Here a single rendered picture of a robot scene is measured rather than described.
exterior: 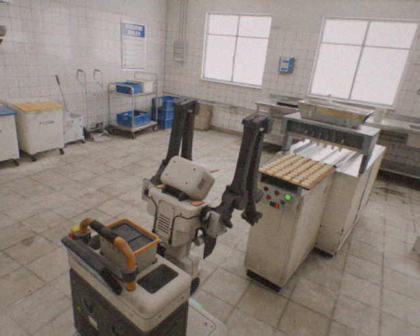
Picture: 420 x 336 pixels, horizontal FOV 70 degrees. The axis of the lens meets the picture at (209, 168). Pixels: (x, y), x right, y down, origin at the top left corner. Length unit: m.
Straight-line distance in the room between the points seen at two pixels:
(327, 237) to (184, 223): 1.77
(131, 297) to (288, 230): 1.26
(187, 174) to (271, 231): 1.03
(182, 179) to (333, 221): 1.73
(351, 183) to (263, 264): 0.95
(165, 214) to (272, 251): 1.10
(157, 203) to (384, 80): 4.93
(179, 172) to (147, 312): 0.59
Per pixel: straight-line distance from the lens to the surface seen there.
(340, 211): 2.74
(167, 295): 1.20
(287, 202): 2.03
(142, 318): 1.19
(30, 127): 4.58
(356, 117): 2.56
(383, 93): 5.84
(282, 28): 6.05
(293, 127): 2.77
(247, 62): 6.35
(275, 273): 2.37
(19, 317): 2.39
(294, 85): 5.94
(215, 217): 1.30
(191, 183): 1.32
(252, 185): 1.46
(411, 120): 5.74
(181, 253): 1.52
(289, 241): 2.18
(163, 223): 1.42
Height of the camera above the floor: 1.65
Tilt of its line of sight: 22 degrees down
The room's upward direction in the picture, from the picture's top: 6 degrees clockwise
